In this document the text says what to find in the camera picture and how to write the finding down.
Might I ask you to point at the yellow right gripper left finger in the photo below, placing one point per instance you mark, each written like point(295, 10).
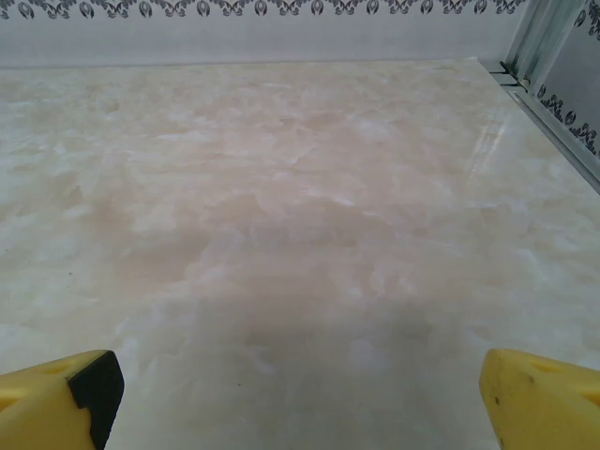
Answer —
point(42, 408)

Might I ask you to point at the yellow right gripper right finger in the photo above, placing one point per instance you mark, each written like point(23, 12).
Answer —
point(548, 408)

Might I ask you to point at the right aluminium side rail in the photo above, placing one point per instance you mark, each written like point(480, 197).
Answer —
point(553, 136)

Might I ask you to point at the right aluminium frame post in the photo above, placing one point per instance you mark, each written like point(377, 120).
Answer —
point(539, 28)

